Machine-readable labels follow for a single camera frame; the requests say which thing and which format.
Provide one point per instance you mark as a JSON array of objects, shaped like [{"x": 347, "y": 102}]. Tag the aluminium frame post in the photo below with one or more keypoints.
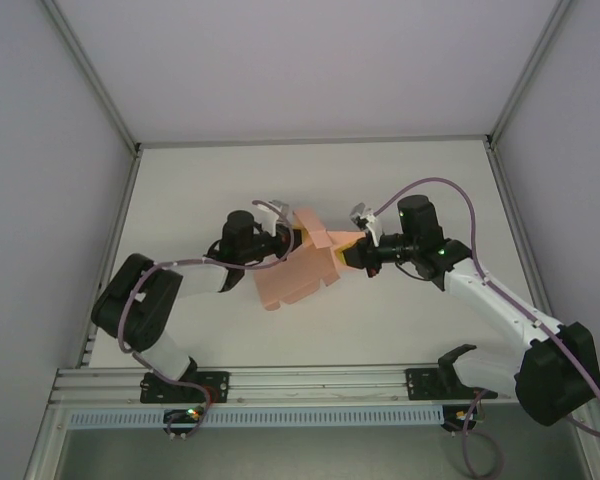
[
  {"x": 530, "y": 70},
  {"x": 87, "y": 70}
]

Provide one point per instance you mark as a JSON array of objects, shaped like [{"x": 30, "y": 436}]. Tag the small circuit board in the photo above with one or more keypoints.
[
  {"x": 460, "y": 416},
  {"x": 185, "y": 414}
]

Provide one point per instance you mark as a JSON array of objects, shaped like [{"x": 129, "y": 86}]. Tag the aluminium left frame post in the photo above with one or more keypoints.
[{"x": 87, "y": 70}]

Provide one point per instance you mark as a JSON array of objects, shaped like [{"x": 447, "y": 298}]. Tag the salmon pink paper box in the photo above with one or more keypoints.
[{"x": 300, "y": 275}]

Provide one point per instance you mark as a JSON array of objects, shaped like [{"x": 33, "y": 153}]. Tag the aluminium right frame post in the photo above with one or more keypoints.
[{"x": 530, "y": 70}]

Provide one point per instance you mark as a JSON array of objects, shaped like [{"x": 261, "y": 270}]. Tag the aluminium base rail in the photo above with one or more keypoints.
[{"x": 320, "y": 385}]

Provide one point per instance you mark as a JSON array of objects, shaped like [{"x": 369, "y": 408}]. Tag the aluminium left side rail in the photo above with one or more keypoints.
[{"x": 123, "y": 200}]

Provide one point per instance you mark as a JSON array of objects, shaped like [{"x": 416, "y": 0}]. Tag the grey metal lower panel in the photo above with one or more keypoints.
[{"x": 305, "y": 455}]

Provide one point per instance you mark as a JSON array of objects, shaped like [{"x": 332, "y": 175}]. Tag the right small circuit board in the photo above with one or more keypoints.
[{"x": 460, "y": 416}]

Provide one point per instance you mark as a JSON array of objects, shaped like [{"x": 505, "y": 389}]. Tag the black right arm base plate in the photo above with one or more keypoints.
[{"x": 420, "y": 385}]

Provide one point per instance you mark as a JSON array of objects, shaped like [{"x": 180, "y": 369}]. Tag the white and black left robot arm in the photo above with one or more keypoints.
[{"x": 200, "y": 280}]

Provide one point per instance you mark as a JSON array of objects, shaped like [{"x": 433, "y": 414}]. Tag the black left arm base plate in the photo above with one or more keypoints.
[{"x": 220, "y": 386}]

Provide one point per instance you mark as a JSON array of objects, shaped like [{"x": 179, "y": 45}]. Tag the aluminium right side rail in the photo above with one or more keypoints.
[{"x": 519, "y": 225}]

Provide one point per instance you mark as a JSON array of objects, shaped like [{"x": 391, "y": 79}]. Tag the aluminium rear frame rail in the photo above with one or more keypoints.
[{"x": 310, "y": 142}]

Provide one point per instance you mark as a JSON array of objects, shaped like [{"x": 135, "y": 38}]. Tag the left small circuit board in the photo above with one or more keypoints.
[{"x": 185, "y": 414}]

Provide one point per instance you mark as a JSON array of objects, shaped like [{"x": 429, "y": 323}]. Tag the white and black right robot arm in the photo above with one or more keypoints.
[{"x": 490, "y": 300}]

